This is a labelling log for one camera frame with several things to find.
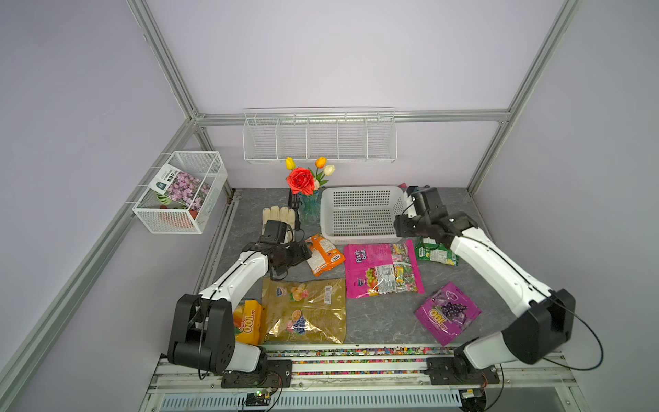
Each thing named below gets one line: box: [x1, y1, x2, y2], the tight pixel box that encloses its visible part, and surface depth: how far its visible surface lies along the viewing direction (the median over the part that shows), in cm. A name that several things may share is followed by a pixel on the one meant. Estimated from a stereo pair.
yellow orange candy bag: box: [233, 299, 263, 346], surface depth 80 cm
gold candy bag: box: [260, 277, 347, 346], surface depth 84 cm
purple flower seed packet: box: [149, 163, 212, 213], surface depth 75 cm
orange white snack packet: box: [304, 234, 346, 278], surface depth 98 cm
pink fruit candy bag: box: [343, 239, 425, 299], surface depth 93 cm
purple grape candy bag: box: [414, 281, 483, 347], surface depth 81 cm
